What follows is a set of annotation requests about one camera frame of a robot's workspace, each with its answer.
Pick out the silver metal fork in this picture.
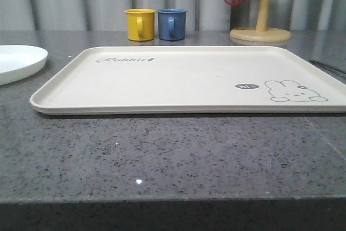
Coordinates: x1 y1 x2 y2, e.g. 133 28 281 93
309 60 346 74

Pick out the white round plate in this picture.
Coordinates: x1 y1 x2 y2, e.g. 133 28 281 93
1 45 48 85

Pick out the beige rabbit serving tray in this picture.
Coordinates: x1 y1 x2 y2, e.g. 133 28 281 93
30 46 345 115

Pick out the blue enamel mug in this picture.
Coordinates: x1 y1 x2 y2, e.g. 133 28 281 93
157 9 187 41

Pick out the yellow enamel mug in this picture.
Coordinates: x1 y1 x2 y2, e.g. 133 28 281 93
124 9 156 41

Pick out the wooden mug tree stand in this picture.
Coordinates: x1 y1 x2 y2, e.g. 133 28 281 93
230 0 291 42

